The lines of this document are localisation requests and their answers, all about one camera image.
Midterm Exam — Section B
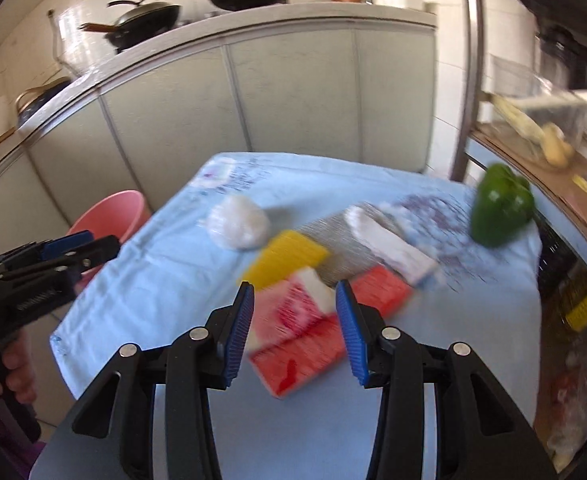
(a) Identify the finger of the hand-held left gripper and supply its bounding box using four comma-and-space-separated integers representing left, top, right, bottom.
4, 235, 122, 286
0, 230, 97, 274

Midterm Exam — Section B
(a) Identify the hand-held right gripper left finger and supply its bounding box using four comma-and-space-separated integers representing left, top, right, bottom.
71, 281, 255, 480

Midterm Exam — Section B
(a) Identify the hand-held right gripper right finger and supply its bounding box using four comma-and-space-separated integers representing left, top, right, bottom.
334, 280, 533, 480

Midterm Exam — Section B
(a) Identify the pink plastic bucket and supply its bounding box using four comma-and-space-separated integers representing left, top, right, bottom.
66, 190, 150, 282

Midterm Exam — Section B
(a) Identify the red plastic bag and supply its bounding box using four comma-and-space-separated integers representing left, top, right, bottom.
248, 265, 414, 400

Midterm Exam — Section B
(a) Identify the red and white paper packet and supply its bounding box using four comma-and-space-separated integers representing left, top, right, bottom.
246, 266, 337, 356

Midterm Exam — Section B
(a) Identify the clear bubble wrap sheet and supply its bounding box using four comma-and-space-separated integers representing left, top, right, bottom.
298, 202, 409, 288

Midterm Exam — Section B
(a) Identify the yellow foam net sleeve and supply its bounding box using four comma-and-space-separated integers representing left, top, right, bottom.
242, 230, 330, 291

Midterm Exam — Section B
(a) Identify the person's left hand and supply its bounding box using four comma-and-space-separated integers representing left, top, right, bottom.
0, 332, 38, 411

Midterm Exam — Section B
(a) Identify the blue floral tablecloth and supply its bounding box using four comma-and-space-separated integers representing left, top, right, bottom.
50, 152, 544, 480

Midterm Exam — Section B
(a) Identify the white plastic wrapper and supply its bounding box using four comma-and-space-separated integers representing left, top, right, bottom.
344, 204, 439, 286

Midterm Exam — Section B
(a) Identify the crumpled white plastic bag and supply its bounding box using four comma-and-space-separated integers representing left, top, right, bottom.
206, 195, 270, 251

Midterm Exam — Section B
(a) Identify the green bell pepper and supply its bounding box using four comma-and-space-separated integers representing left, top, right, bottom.
469, 162, 535, 248

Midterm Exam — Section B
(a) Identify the dark wok lid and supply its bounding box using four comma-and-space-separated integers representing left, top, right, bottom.
106, 0, 180, 26

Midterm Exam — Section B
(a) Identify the corn cob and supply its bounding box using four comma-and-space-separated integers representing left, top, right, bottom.
493, 97, 547, 143

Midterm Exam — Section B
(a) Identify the potato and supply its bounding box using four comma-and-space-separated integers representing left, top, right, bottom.
541, 122, 574, 167

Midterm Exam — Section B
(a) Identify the metal shelf rack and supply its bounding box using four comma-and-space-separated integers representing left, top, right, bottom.
451, 0, 587, 471

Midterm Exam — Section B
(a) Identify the clear plastic container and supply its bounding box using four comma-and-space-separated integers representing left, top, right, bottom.
488, 55, 587, 171

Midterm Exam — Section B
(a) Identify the black blender jug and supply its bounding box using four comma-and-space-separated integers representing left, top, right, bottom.
536, 25, 587, 93

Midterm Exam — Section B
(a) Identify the dark wok with short handle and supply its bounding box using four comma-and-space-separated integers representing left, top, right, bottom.
78, 7, 182, 53

